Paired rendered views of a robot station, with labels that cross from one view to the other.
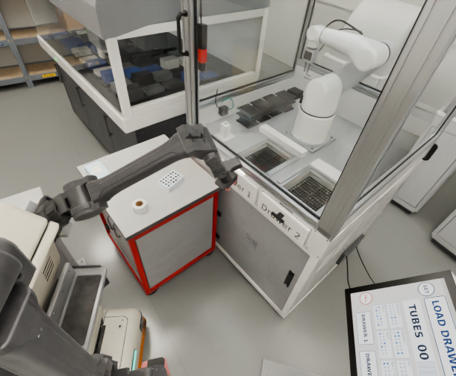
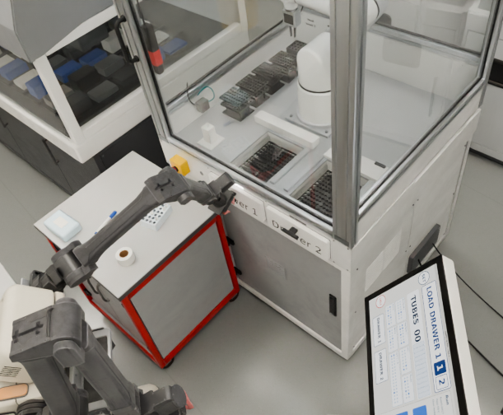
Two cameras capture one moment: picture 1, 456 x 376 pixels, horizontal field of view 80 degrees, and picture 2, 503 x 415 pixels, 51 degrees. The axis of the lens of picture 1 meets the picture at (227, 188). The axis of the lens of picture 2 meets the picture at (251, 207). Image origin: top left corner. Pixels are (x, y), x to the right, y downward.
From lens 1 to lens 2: 0.74 m
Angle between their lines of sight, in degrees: 4
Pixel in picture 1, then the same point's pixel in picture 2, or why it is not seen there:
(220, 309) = (263, 367)
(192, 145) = (162, 195)
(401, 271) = not seen: outside the picture
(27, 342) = (92, 348)
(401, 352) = (402, 342)
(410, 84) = (346, 94)
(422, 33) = (337, 55)
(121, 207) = (103, 263)
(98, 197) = (87, 260)
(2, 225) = (25, 302)
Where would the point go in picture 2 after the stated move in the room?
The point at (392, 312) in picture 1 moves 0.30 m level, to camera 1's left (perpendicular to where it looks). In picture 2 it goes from (399, 307) to (295, 320)
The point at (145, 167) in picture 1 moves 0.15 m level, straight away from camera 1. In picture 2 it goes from (124, 223) to (109, 189)
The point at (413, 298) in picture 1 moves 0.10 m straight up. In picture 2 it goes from (414, 289) to (418, 268)
